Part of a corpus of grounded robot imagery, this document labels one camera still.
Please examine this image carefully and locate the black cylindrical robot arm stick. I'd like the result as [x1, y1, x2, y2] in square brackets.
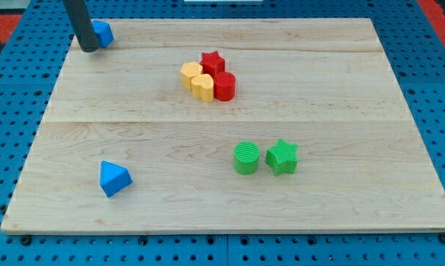
[62, 0, 99, 52]

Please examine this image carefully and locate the yellow hexagon block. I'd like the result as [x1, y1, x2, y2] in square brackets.
[180, 61, 203, 90]

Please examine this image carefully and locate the green cylinder block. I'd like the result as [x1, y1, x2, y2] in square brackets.
[234, 141, 259, 175]

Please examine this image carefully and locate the wooden board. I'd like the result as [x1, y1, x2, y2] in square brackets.
[1, 18, 445, 235]

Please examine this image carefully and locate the red cylinder block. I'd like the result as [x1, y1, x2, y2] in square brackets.
[214, 72, 236, 101]

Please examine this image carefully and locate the yellow heart block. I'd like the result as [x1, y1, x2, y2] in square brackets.
[191, 74, 214, 102]

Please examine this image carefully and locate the green star block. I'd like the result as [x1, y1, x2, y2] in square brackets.
[265, 138, 299, 176]

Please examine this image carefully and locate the red star block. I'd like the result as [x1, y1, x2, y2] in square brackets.
[200, 51, 225, 77]

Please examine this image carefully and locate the blue triangle block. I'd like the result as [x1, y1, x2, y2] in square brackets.
[100, 160, 133, 197]

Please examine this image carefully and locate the blue cube block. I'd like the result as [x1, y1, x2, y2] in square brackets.
[92, 20, 114, 48]

